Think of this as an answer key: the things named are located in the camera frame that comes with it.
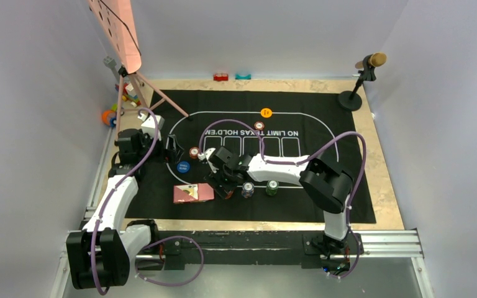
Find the gold microphone on stand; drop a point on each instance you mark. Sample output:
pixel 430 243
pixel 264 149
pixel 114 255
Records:
pixel 351 100

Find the orange dealer button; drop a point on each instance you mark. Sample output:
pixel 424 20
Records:
pixel 266 112

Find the blue chip stack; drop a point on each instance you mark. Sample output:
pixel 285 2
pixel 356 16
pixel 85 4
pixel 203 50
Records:
pixel 248 189

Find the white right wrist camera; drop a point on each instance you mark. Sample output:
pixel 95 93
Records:
pixel 205 157

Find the red chip stack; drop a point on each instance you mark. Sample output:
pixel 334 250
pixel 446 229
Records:
pixel 229 194

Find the blue small blind button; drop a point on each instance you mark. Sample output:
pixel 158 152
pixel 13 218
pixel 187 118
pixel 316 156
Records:
pixel 183 167

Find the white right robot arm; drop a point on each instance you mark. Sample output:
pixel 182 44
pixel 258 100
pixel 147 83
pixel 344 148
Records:
pixel 327 184

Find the red chips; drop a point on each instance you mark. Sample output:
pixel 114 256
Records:
pixel 259 126

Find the teal toy block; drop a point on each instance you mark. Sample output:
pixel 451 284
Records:
pixel 242 76

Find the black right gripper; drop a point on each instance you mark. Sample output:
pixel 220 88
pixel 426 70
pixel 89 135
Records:
pixel 215 179

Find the black poker table mat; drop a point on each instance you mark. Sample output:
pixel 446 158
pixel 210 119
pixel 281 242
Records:
pixel 300 125

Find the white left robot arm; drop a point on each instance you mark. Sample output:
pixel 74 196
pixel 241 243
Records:
pixel 100 255

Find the green chip stack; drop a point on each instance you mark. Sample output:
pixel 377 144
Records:
pixel 272 187

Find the colourful toy block pile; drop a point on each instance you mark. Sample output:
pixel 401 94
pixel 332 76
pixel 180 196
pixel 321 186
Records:
pixel 129 95

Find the red chip pile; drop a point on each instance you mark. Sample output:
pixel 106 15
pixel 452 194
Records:
pixel 194 152

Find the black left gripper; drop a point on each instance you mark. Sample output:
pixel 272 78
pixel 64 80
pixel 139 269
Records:
pixel 172 154

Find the pink music stand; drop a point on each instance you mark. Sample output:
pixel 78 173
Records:
pixel 117 21

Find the red toy block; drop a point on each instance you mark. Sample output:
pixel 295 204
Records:
pixel 220 77

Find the red playing card box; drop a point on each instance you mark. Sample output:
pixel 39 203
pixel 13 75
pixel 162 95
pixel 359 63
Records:
pixel 190 193

